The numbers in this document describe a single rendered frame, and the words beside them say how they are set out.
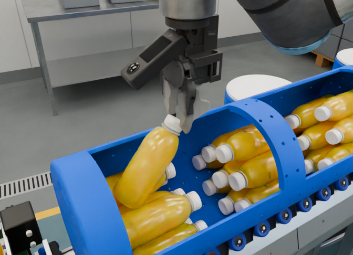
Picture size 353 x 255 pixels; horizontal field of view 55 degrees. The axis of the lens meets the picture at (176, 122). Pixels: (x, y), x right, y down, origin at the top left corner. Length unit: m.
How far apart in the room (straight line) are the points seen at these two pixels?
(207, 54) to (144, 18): 3.56
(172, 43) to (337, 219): 0.76
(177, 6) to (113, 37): 3.56
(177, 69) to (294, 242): 0.60
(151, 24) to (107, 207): 3.70
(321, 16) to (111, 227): 0.43
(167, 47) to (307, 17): 0.21
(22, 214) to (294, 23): 0.71
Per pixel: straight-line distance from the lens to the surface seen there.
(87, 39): 4.01
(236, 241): 0.83
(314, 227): 1.04
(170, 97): 0.63
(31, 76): 4.05
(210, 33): 0.59
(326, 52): 4.39
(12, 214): 0.91
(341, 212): 1.11
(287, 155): 0.74
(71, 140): 2.91
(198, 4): 0.52
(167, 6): 0.53
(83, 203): 0.56
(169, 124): 0.62
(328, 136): 0.99
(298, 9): 0.48
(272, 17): 0.48
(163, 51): 0.54
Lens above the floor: 1.61
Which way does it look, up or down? 32 degrees down
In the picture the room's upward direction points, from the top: straight up
